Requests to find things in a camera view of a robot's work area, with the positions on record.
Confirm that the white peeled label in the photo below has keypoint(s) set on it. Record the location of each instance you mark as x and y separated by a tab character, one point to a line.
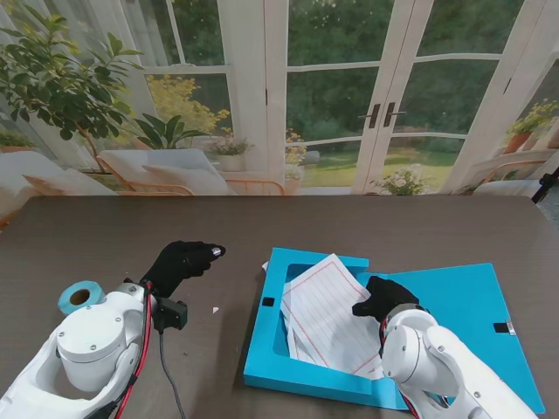
264	266

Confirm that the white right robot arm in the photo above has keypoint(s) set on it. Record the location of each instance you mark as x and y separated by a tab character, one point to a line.
436	358

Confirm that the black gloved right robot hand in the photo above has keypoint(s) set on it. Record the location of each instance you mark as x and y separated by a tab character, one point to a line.
388	297

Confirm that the black tripod stand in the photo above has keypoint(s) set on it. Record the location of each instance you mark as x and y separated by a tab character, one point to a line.
546	185

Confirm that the printed garden window backdrop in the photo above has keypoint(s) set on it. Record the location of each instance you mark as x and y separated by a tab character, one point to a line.
332	87

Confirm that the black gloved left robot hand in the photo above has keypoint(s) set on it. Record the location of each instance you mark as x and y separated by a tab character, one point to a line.
179	266

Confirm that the blue-backed white label roll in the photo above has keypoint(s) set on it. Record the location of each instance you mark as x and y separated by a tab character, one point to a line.
72	297

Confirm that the blue plastic file box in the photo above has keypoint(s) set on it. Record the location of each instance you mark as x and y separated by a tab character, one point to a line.
450	297

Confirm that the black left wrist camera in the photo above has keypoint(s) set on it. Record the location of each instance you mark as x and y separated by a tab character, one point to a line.
171	314

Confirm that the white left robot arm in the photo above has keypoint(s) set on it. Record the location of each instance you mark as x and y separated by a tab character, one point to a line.
87	340

